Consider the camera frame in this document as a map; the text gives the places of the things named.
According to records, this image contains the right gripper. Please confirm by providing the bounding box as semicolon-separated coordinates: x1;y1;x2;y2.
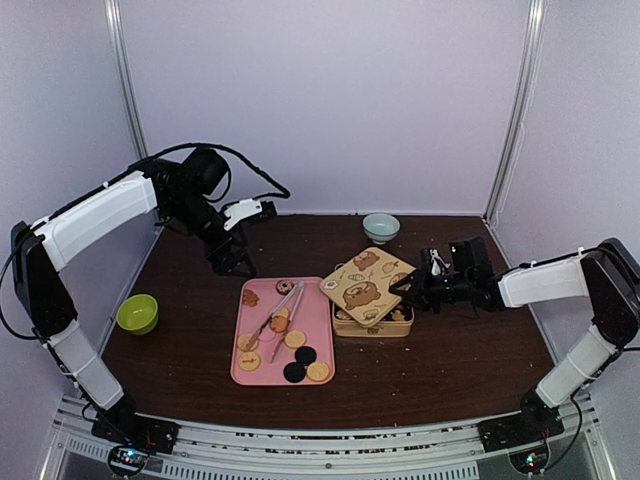
389;263;473;314

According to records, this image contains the silver metal tin lid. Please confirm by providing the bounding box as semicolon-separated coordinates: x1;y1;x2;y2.
320;247;416;326

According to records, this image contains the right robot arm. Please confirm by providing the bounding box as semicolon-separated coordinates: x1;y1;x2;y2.
389;236;639;442

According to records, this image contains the gold cookie tin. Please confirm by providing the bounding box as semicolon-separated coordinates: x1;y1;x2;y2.
330;303;415;338

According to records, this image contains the pale blue ceramic bowl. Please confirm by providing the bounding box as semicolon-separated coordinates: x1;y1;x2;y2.
362;213;401;245

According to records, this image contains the pink tray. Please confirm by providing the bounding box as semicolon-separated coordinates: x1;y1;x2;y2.
230;277;336;387

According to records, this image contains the green bowl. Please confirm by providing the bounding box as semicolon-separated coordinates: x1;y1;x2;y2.
116;294;159;335

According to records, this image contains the black sandwich cookie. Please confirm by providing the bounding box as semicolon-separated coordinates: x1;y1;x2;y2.
294;346;317;366
283;362;306;383

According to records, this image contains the yellow round cookie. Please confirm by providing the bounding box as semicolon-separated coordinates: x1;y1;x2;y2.
306;361;331;382

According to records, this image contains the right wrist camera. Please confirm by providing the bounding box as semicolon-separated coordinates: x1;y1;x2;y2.
448;236;492;273

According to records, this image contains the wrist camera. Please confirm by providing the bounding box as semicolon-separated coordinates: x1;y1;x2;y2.
448;236;492;273
182;147;232;202

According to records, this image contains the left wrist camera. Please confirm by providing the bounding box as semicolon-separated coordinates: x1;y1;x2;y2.
182;147;232;202

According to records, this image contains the aluminium corner post right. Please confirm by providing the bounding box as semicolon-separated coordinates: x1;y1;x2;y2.
484;0;546;227

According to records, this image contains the aluminium corner post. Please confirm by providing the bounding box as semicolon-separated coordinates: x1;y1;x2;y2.
104;0;148;158
484;0;546;227

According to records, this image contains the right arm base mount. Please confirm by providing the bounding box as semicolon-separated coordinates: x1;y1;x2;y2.
478;413;565;453

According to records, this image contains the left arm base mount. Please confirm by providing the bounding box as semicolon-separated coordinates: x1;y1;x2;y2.
91;409;179;454

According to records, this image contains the aluminium corner post left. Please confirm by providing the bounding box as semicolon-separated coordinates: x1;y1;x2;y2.
104;0;148;158

